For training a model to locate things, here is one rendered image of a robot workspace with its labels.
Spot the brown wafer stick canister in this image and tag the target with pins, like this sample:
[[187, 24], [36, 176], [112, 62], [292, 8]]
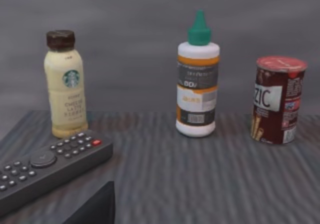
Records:
[[277, 101]]

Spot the cream Starbucks latte bottle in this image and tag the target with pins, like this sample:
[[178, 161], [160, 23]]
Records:
[[65, 91]]

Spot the black TV remote control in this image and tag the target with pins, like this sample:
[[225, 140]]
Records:
[[47, 164]]

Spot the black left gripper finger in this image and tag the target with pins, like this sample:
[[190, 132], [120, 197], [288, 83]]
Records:
[[97, 206]]

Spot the white bottle with green cap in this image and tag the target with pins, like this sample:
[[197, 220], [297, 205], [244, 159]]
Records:
[[196, 94]]

